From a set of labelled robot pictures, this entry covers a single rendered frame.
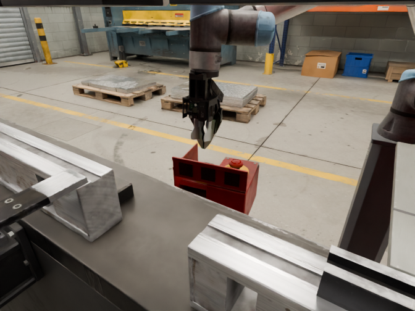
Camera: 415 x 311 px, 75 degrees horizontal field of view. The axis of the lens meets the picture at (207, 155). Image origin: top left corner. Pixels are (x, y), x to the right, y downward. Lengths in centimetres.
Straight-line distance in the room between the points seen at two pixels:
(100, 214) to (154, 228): 8
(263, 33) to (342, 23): 614
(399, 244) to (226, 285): 15
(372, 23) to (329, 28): 77
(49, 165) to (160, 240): 20
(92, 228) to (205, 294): 20
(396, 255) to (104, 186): 34
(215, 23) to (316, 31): 624
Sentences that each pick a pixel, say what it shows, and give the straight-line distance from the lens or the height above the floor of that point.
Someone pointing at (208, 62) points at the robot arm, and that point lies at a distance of 66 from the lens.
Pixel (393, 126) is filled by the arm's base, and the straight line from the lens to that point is 113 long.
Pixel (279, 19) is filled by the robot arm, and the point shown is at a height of 115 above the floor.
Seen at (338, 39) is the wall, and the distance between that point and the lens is 682.
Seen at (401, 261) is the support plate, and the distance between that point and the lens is 27.
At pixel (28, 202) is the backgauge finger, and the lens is 32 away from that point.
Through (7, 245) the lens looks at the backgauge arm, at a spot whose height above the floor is 84.
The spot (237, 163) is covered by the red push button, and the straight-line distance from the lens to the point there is 73.
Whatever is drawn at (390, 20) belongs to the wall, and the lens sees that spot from 677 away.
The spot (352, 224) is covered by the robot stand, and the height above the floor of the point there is 38.
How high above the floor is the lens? 117
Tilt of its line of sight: 28 degrees down
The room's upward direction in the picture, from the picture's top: straight up
